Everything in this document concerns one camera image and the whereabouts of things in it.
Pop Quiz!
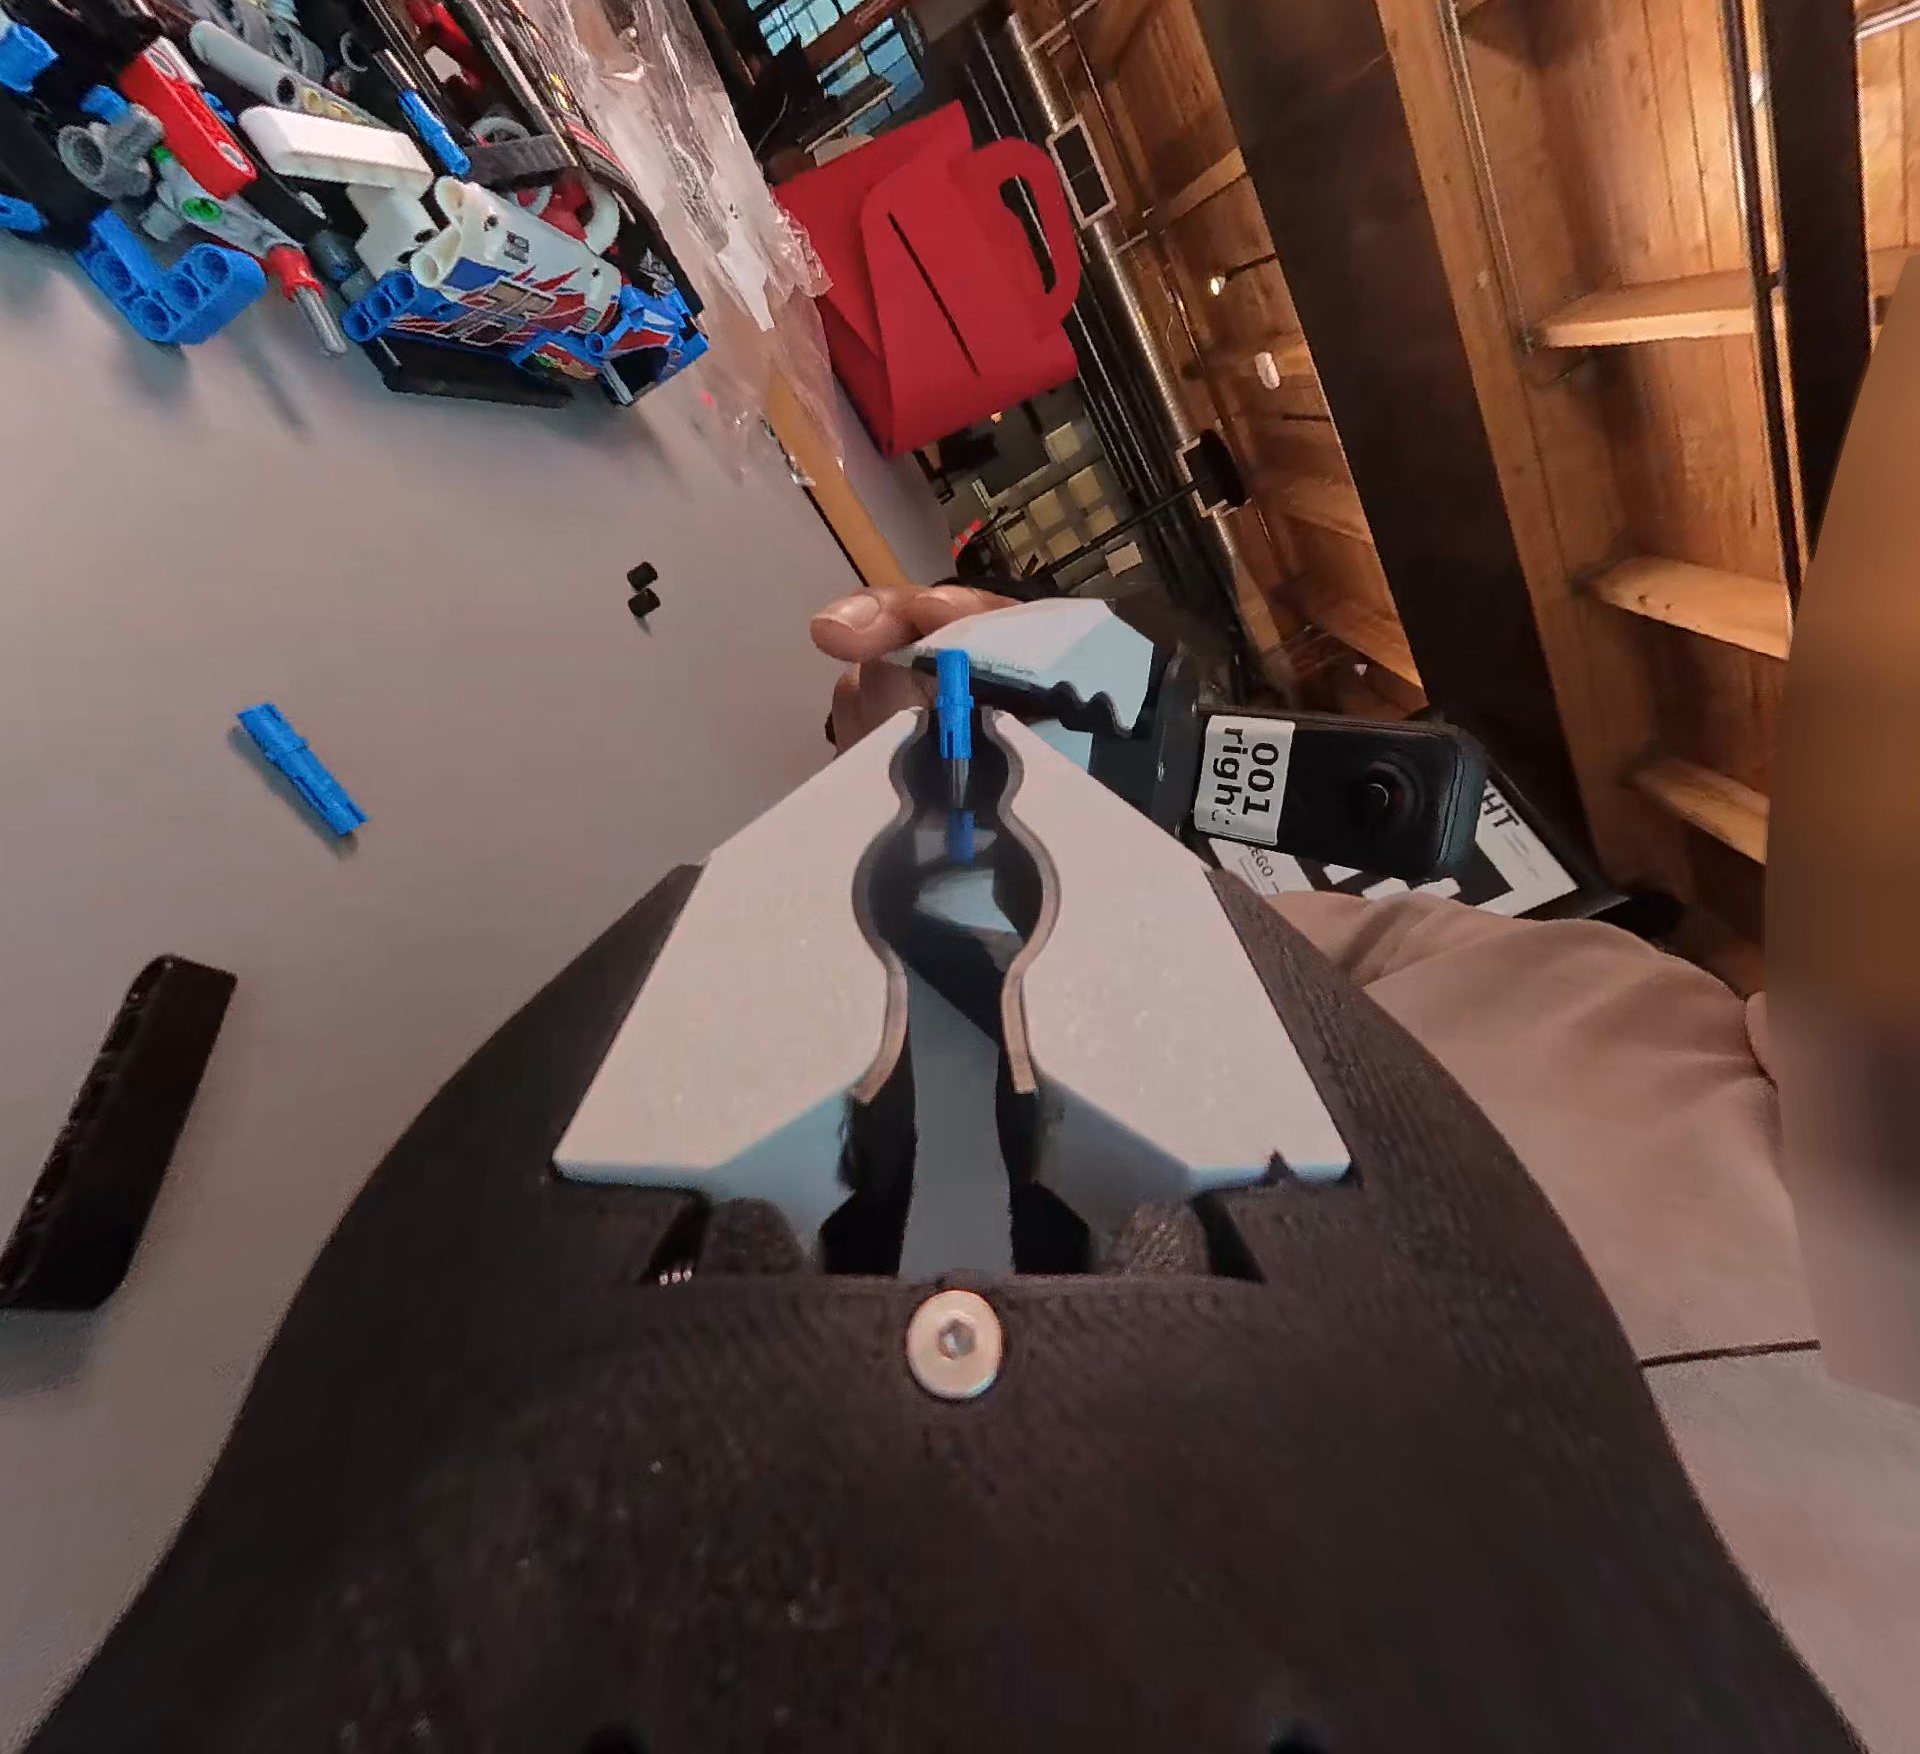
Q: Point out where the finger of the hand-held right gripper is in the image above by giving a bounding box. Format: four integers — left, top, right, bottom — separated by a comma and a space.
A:
882, 593, 1165, 740

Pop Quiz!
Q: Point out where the blue connector pin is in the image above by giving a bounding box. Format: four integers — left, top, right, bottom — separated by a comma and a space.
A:
934, 648, 981, 870
234, 701, 370, 844

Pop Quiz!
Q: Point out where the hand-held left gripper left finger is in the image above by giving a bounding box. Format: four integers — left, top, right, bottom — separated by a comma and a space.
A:
550, 709, 935, 1266

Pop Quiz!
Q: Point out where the long black brick beam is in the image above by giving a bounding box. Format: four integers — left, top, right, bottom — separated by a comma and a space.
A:
0, 955, 238, 1312

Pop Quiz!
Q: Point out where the person's right forearm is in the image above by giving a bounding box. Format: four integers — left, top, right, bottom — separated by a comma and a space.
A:
1275, 890, 1825, 1365

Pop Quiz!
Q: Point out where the crumpled clear plastic bag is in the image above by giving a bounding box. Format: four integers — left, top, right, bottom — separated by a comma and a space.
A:
322, 0, 835, 468

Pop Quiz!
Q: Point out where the person's right hand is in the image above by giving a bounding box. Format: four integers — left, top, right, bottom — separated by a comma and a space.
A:
806, 582, 1028, 754

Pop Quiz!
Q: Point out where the grey desk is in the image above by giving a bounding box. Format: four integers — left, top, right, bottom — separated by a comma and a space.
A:
0, 0, 1920, 1754

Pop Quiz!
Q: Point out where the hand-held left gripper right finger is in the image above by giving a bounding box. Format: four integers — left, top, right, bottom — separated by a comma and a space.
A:
977, 713, 1354, 1200

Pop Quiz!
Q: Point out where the toy brick race car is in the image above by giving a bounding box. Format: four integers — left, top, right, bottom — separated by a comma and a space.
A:
0, 0, 714, 413

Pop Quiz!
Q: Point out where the red felt tote bag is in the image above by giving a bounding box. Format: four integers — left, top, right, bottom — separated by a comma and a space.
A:
773, 104, 1086, 457

